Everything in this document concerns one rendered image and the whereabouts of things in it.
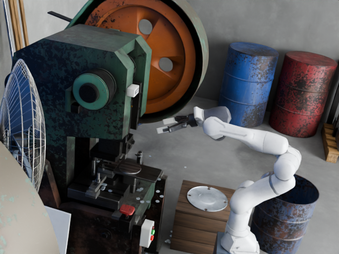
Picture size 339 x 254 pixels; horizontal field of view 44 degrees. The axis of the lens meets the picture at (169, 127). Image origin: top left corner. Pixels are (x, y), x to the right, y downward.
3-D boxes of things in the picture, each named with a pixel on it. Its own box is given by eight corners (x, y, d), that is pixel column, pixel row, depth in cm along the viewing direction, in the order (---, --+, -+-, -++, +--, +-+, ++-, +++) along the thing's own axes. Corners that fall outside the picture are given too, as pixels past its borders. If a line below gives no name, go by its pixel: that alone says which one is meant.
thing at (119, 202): (144, 170, 263) (145, 162, 260) (118, 210, 223) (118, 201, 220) (99, 159, 268) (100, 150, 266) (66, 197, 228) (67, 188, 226)
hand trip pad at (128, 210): (134, 218, 213) (135, 206, 209) (130, 226, 207) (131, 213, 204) (121, 215, 214) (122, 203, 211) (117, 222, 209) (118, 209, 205)
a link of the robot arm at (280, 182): (282, 189, 219) (313, 178, 209) (275, 204, 205) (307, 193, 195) (264, 158, 218) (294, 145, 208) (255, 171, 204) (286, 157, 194)
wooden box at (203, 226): (227, 226, 324) (235, 189, 309) (225, 260, 290) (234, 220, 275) (177, 216, 328) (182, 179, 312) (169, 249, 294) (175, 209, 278)
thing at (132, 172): (160, 187, 246) (162, 168, 240) (153, 200, 234) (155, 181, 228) (120, 178, 251) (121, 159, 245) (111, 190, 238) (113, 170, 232)
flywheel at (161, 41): (181, -28, 239) (76, 9, 264) (172, -25, 221) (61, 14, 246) (216, 88, 261) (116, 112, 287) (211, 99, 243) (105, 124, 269)
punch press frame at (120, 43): (151, 235, 281) (175, 40, 223) (129, 280, 243) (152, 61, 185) (45, 205, 295) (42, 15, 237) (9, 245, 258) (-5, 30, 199)
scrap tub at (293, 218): (301, 229, 332) (317, 178, 311) (302, 265, 295) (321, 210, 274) (248, 215, 340) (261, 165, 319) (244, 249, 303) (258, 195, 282)
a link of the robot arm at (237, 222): (252, 216, 242) (262, 180, 231) (243, 234, 227) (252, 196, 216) (234, 209, 246) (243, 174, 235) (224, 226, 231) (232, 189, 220)
